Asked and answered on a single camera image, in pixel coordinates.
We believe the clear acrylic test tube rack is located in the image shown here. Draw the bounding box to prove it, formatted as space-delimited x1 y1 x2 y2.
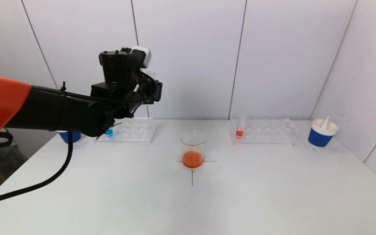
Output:
229 118 299 145
96 117 156 143

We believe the black left camera cable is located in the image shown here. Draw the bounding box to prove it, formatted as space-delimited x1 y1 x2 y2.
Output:
110 70 160 113

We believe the clear glass beaker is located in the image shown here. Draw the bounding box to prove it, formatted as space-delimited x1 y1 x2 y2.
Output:
180 130 207 169

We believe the white paper cup blue sleeve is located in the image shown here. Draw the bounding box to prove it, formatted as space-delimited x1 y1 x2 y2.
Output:
57 131 83 145
307 119 339 149

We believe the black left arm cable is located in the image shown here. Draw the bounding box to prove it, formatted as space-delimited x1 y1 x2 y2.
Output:
0 131 74 206

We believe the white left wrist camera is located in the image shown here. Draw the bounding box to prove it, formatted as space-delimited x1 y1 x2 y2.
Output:
131 45 152 69

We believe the test tube with red liquid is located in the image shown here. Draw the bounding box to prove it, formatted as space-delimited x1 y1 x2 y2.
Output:
235 114 247 140

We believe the test tube with yellow pigment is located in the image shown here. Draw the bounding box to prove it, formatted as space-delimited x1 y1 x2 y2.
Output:
322 115 334 130

